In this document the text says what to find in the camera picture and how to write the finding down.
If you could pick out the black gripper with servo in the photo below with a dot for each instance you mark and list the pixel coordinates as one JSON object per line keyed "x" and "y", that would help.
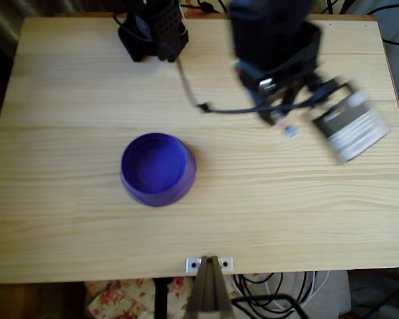
{"x": 275, "y": 100}

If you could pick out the black robot arm with base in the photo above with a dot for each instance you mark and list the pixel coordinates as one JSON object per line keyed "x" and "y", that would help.
{"x": 269, "y": 30}

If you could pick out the purple plastic bowl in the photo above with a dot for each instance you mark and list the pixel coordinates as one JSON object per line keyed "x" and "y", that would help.
{"x": 158, "y": 166}

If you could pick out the floral fabric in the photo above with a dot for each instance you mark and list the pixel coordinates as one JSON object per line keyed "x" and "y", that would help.
{"x": 119, "y": 299}

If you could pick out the white metal bracket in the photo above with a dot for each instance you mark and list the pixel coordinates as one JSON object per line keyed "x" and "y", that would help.
{"x": 194, "y": 264}

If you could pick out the metal table clamp bracket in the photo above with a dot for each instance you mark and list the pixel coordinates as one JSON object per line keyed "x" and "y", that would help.
{"x": 209, "y": 289}

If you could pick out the black post under table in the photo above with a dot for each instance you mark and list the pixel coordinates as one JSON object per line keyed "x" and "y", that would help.
{"x": 160, "y": 299}

